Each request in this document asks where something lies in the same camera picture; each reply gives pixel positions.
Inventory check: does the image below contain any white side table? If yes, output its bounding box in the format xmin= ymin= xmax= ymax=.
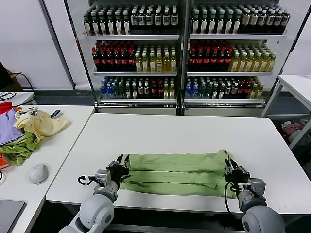
xmin=260 ymin=73 xmax=311 ymax=150

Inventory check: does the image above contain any crumpled olive green garment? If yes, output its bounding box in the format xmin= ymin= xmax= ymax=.
xmin=0 ymin=132 xmax=40 ymax=166

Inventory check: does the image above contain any green cap bottle white label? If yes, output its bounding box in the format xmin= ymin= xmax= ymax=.
xmin=115 ymin=12 xmax=122 ymax=36
xmin=99 ymin=12 xmax=106 ymax=36
xmin=200 ymin=9 xmax=208 ymax=34
xmin=83 ymin=12 xmax=91 ymax=36
xmin=106 ymin=12 xmax=114 ymax=36
xmin=122 ymin=12 xmax=130 ymax=36
xmin=216 ymin=9 xmax=225 ymax=34
xmin=225 ymin=9 xmax=233 ymax=34
xmin=208 ymin=9 xmax=216 ymax=34
xmin=191 ymin=9 xmax=200 ymax=34
xmin=91 ymin=12 xmax=99 ymax=36
xmin=233 ymin=9 xmax=241 ymax=34

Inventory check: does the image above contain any orange box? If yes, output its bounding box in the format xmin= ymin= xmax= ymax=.
xmin=0 ymin=152 xmax=11 ymax=170

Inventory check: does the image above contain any red garment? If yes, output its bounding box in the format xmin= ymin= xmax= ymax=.
xmin=0 ymin=101 xmax=13 ymax=114

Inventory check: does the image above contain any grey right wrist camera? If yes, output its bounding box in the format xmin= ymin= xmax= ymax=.
xmin=247 ymin=178 xmax=267 ymax=197

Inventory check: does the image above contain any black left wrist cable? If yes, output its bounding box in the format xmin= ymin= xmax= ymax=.
xmin=77 ymin=175 xmax=97 ymax=186

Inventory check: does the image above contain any pink clothes heap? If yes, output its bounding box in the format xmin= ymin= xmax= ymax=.
xmin=281 ymin=119 xmax=309 ymax=143

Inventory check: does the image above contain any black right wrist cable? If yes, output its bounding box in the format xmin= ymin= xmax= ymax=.
xmin=224 ymin=182 xmax=240 ymax=215

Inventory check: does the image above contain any black monitor cable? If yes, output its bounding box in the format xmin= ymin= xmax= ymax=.
xmin=10 ymin=71 xmax=35 ymax=92

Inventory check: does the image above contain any brown cardboard box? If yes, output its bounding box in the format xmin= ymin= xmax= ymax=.
xmin=5 ymin=69 xmax=23 ymax=91

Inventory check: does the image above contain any dark tea bottle white label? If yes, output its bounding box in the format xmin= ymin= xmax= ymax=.
xmin=146 ymin=7 xmax=154 ymax=30
xmin=138 ymin=7 xmax=146 ymax=30
xmin=130 ymin=7 xmax=138 ymax=30
xmin=154 ymin=7 xmax=162 ymax=30
xmin=162 ymin=7 xmax=170 ymax=30
xmin=170 ymin=7 xmax=178 ymax=30

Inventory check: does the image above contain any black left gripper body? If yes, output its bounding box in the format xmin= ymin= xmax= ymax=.
xmin=106 ymin=161 xmax=130 ymax=186

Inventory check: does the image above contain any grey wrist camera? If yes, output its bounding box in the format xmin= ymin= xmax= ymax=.
xmin=94 ymin=169 xmax=111 ymax=186
xmin=247 ymin=178 xmax=267 ymax=197

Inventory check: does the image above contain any grey laptop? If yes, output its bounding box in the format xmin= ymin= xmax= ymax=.
xmin=0 ymin=199 xmax=27 ymax=233

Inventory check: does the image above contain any pale yellow shirt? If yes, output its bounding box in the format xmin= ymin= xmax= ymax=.
xmin=13 ymin=109 xmax=71 ymax=144

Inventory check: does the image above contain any red cap cola bottle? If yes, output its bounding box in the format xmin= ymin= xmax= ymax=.
xmin=196 ymin=47 xmax=204 ymax=71
xmin=127 ymin=47 xmax=135 ymax=71
xmin=203 ymin=47 xmax=211 ymax=71
xmin=106 ymin=47 xmax=114 ymax=71
xmin=225 ymin=47 xmax=232 ymax=71
xmin=218 ymin=47 xmax=225 ymax=71
xmin=189 ymin=47 xmax=196 ymax=71
xmin=100 ymin=47 xmax=107 ymax=71
xmin=113 ymin=47 xmax=121 ymax=71
xmin=210 ymin=47 xmax=218 ymax=71
xmin=121 ymin=47 xmax=128 ymax=71
xmin=93 ymin=47 xmax=100 ymax=71

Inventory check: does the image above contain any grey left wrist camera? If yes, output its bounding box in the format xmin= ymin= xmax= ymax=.
xmin=94 ymin=169 xmax=111 ymax=186

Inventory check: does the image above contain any purple shirt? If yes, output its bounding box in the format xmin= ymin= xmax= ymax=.
xmin=0 ymin=107 xmax=25 ymax=146

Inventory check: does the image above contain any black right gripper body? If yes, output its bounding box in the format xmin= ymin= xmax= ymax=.
xmin=225 ymin=167 xmax=251 ymax=188

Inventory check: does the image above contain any black monitor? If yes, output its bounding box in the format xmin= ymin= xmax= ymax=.
xmin=0 ymin=60 xmax=14 ymax=90

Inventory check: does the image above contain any light green polo shirt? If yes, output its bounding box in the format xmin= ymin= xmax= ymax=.
xmin=120 ymin=149 xmax=238 ymax=199

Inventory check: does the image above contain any white computer mouse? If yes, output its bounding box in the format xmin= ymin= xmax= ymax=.
xmin=28 ymin=163 xmax=49 ymax=185

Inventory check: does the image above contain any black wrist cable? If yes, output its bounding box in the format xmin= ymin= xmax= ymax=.
xmin=224 ymin=182 xmax=240 ymax=215
xmin=77 ymin=175 xmax=97 ymax=186

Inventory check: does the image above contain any dark bottle beige label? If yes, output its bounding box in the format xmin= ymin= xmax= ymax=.
xmin=258 ymin=8 xmax=266 ymax=33
xmin=273 ymin=8 xmax=281 ymax=33
xmin=265 ymin=8 xmax=274 ymax=33
xmin=242 ymin=8 xmax=250 ymax=33
xmin=249 ymin=8 xmax=258 ymax=33
xmin=281 ymin=8 xmax=289 ymax=33

